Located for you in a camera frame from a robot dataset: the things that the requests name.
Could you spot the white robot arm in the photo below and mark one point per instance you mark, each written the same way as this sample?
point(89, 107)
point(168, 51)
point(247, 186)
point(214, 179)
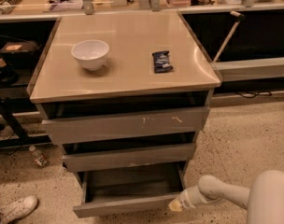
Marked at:
point(263, 201)

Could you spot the white stick with black tip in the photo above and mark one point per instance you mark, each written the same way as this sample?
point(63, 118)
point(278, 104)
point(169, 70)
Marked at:
point(238, 18)

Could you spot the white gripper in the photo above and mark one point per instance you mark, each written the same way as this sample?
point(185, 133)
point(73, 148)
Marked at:
point(184, 198)

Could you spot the black box with label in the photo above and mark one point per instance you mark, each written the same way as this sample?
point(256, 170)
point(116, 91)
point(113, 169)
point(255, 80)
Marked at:
point(18, 50)

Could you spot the white sneaker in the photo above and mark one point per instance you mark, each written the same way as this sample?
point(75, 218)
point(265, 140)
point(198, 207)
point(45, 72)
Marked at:
point(18, 209)

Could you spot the dark blue snack packet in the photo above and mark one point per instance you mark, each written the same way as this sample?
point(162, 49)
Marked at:
point(161, 62)

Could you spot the plastic water bottle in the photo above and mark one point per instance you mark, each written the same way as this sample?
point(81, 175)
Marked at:
point(38, 156)

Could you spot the grey drawer cabinet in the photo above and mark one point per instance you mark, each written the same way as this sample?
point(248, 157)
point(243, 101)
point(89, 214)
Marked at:
point(126, 83)

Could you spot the black stand leg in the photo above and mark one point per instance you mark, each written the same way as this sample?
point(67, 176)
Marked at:
point(22, 137)

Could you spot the grey drawer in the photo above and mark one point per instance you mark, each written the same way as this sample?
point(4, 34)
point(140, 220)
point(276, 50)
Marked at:
point(126, 125)
point(133, 189)
point(128, 157)

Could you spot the white bowl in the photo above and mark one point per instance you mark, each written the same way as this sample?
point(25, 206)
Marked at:
point(90, 54)

